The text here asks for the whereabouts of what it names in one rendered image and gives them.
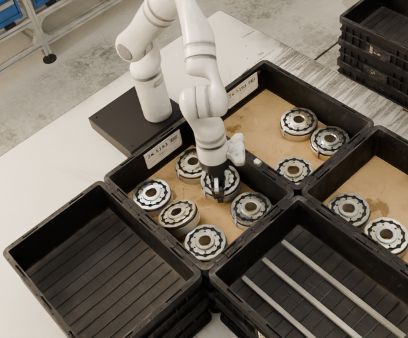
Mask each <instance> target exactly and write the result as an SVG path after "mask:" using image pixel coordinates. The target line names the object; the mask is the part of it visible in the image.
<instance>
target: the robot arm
mask: <svg viewBox="0 0 408 338"><path fill-rule="evenodd" d="M177 18H179V19H180V25H181V29H182V38H183V47H184V63H185V69H186V73H187V74H189V75H190V76H196V77H202V78H207V79H208V80H209V81H210V85H202V86H196V87H187V88H185V89H184V90H183V91H182V92H181V93H180V96H179V106H180V110H181V112H182V114H183V116H184V118H185V119H186V121H187V122H188V123H189V124H190V126H191V128H192V130H193V131H194V136H195V139H196V150H197V154H198V159H199V163H200V167H201V169H203V171H205V172H206V173H208V177H209V179H210V183H211V188H212V189H211V192H212V195H213V197H214V199H216V202H217V203H225V196H224V187H225V180H224V178H225V170H226V169H227V168H228V167H229V166H230V161H232V163H233V164H234V165H235V166H243V165H244V164H245V139H244V135H243V134H242V133H236V134H234V135H233V136H232V137H231V139H230V140H228V141H227V139H226V134H225V129H224V123H223V120H222V119H221V118H220V117H221V116H223V115H225V114H226V112H227V111H228V107H229V100H228V95H227V93H226V90H225V88H224V85H223V83H222V80H221V77H220V74H219V71H218V65H217V58H216V43H215V38H214V33H213V31H212V28H211V26H210V24H209V23H208V20H207V19H206V17H205V16H204V14H203V13H202V11H201V9H200V8H199V6H198V4H197V2H196V0H144V2H143V4H142V5H141V7H140V8H139V10H138V12H137V13H136V15H135V17H134V18H133V21H132V22H131V23H130V25H129V26H128V27H127V28H126V29H125V30H123V31H122V32H121V33H120V34H119V35H118V36H117V39H116V42H115V46H116V50H117V53H118V55H119V56H120V57H121V58H122V59H123V60H125V61H127V62H131V64H130V72H131V76H132V79H133V82H134V85H135V88H136V91H137V95H138V97H139V101H140V103H141V108H142V110H143V114H144V116H145V118H146V120H148V121H150V122H153V123H157V122H161V121H164V120H166V119H167V118H168V117H169V116H170V115H171V114H172V106H171V103H170V100H169V95H168V92H167V87H166V85H165V80H164V77H163V72H162V69H161V54H160V49H159V43H158V39H157V37H159V36H160V35H161V34H162V33H164V31H165V30H167V29H168V28H169V27H170V26H171V25H172V24H173V23H174V22H175V20H176V19H177Z"/></svg>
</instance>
